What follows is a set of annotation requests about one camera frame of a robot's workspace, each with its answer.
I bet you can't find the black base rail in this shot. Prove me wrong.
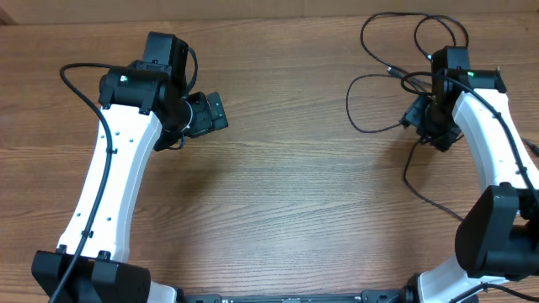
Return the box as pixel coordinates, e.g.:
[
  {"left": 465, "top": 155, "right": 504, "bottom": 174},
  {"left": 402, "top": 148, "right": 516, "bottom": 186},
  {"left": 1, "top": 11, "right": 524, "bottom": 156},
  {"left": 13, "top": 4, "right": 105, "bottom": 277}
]
[{"left": 176, "top": 288, "right": 419, "bottom": 303}]

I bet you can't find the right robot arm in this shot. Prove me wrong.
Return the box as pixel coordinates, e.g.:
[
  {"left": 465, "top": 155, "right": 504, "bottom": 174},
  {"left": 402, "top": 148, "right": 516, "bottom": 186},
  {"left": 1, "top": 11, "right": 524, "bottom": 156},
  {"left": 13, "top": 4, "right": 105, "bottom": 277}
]
[{"left": 389, "top": 46, "right": 538, "bottom": 302}]

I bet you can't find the long black usb cable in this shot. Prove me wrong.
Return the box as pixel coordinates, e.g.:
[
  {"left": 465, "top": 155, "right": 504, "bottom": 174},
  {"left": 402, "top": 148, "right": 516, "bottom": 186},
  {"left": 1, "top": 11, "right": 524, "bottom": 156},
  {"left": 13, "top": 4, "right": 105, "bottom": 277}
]
[{"left": 360, "top": 11, "right": 471, "bottom": 75}]

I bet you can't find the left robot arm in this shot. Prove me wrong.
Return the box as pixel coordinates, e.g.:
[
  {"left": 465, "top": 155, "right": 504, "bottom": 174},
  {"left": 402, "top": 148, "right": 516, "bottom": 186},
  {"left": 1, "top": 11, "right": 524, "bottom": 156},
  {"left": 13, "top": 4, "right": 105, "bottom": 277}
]
[{"left": 31, "top": 32, "right": 228, "bottom": 302}]

